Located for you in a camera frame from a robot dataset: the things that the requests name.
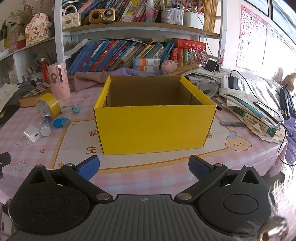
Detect orange and white carton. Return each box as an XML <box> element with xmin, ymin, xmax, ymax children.
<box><xmin>133</xmin><ymin>58</ymin><xmax>161</xmax><ymax>67</ymax></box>
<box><xmin>136</xmin><ymin>65</ymin><xmax>160</xmax><ymax>72</ymax></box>

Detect blue plastic packet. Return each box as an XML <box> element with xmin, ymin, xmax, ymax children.
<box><xmin>53</xmin><ymin>117</ymin><xmax>72</xmax><ymax>128</ymax></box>

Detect purple cloth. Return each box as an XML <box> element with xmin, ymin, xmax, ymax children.
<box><xmin>68</xmin><ymin>68</ymin><xmax>167</xmax><ymax>92</ymax></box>

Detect thick red dictionary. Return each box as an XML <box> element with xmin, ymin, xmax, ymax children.
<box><xmin>174</xmin><ymin>39</ymin><xmax>207</xmax><ymax>50</ymax></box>

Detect yellow cardboard box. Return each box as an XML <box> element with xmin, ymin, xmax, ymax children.
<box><xmin>94</xmin><ymin>75</ymin><xmax>217</xmax><ymax>155</ymax></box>

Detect row of colourful books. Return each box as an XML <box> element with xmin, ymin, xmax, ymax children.
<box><xmin>67</xmin><ymin>39</ymin><xmax>175</xmax><ymax>75</ymax></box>

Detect white paper sheet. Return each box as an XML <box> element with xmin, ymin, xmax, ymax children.
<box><xmin>0</xmin><ymin>83</ymin><xmax>20</xmax><ymax>112</ymax></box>

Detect pink checkered tablecloth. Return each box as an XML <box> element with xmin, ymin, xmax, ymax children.
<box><xmin>0</xmin><ymin>86</ymin><xmax>289</xmax><ymax>209</ymax></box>

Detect wooden chessboard box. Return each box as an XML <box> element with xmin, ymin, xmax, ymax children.
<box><xmin>18</xmin><ymin>81</ymin><xmax>53</xmax><ymax>108</ymax></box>

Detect yellow tape roll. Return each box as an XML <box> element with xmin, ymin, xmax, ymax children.
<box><xmin>36</xmin><ymin>93</ymin><xmax>61</xmax><ymax>116</ymax></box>

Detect cup of pens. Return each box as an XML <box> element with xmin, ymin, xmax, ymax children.
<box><xmin>28</xmin><ymin>52</ymin><xmax>57</xmax><ymax>75</ymax></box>

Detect black strap object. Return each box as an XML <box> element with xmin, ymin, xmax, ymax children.
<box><xmin>280</xmin><ymin>87</ymin><xmax>293</xmax><ymax>118</ymax></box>

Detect brown plush toy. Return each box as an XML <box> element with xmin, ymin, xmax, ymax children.
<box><xmin>282</xmin><ymin>72</ymin><xmax>296</xmax><ymax>92</ymax></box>

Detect alphabet wall poster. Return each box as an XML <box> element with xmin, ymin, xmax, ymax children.
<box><xmin>236</xmin><ymin>4</ymin><xmax>267</xmax><ymax>70</ymax></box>

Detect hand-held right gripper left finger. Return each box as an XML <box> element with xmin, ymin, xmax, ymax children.
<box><xmin>23</xmin><ymin>156</ymin><xmax>114</xmax><ymax>204</ymax></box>

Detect red ornament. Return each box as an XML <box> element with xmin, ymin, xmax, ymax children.
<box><xmin>10</xmin><ymin>32</ymin><xmax>27</xmax><ymax>52</ymax></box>

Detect pink cartoon tumbler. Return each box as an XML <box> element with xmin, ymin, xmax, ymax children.
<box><xmin>47</xmin><ymin>62</ymin><xmax>71</xmax><ymax>101</ymax></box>

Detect gold retro radio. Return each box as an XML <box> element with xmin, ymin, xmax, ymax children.
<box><xmin>89</xmin><ymin>8</ymin><xmax>116</xmax><ymax>25</ymax></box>

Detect shelf row of books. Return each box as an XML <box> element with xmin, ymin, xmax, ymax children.
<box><xmin>77</xmin><ymin>0</ymin><xmax>148</xmax><ymax>23</ymax></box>

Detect red standing books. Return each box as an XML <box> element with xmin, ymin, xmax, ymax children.
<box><xmin>171</xmin><ymin>48</ymin><xmax>189</xmax><ymax>68</ymax></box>

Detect white charger plug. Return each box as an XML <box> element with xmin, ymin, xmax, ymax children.
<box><xmin>24</xmin><ymin>126</ymin><xmax>40</xmax><ymax>142</ymax></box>

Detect clear tape roll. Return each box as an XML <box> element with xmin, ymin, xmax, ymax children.
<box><xmin>196</xmin><ymin>80</ymin><xmax>219</xmax><ymax>97</ymax></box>

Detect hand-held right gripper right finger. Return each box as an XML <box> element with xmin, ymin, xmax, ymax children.
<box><xmin>174</xmin><ymin>156</ymin><xmax>265</xmax><ymax>204</ymax></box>

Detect pen holder with markers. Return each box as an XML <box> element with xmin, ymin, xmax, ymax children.
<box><xmin>161</xmin><ymin>3</ymin><xmax>184</xmax><ymax>25</ymax></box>

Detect colourful acrylic figure stand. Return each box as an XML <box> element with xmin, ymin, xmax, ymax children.
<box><xmin>188</xmin><ymin>49</ymin><xmax>208</xmax><ymax>66</ymax></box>

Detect dark cloth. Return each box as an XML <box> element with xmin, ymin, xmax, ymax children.
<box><xmin>0</xmin><ymin>81</ymin><xmax>45</xmax><ymax>121</ymax></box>

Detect white storage container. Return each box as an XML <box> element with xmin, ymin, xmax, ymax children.
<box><xmin>183</xmin><ymin>11</ymin><xmax>205</xmax><ymax>30</ymax></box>

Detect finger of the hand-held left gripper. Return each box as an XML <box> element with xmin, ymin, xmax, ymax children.
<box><xmin>0</xmin><ymin>152</ymin><xmax>11</xmax><ymax>166</ymax></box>

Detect black phone stand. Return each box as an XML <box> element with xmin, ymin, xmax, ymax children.
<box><xmin>205</xmin><ymin>59</ymin><xmax>220</xmax><ymax>72</ymax></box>

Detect row of yellow books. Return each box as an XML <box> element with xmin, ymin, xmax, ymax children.
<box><xmin>202</xmin><ymin>0</ymin><xmax>222</xmax><ymax>33</ymax></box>

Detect pink pig plush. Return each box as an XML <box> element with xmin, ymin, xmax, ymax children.
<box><xmin>161</xmin><ymin>59</ymin><xmax>178</xmax><ymax>74</ymax></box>

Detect white bookshelf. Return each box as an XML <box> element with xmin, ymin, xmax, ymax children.
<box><xmin>0</xmin><ymin>0</ymin><xmax>228</xmax><ymax>84</ymax></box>

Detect purple jacket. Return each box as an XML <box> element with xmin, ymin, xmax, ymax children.
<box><xmin>283</xmin><ymin>118</ymin><xmax>296</xmax><ymax>165</ymax></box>

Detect pink doll figurine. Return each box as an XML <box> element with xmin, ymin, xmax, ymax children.
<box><xmin>24</xmin><ymin>13</ymin><xmax>50</xmax><ymax>46</ymax></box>

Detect pile of papers and books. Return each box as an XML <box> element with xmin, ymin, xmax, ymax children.
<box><xmin>190</xmin><ymin>70</ymin><xmax>287</xmax><ymax>143</ymax></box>

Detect black power adapter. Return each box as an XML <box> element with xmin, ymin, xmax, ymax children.
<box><xmin>228</xmin><ymin>76</ymin><xmax>240</xmax><ymax>90</ymax></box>

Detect cream quilted handbag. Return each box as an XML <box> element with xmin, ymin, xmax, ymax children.
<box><xmin>62</xmin><ymin>4</ymin><xmax>82</xmax><ymax>29</ymax></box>

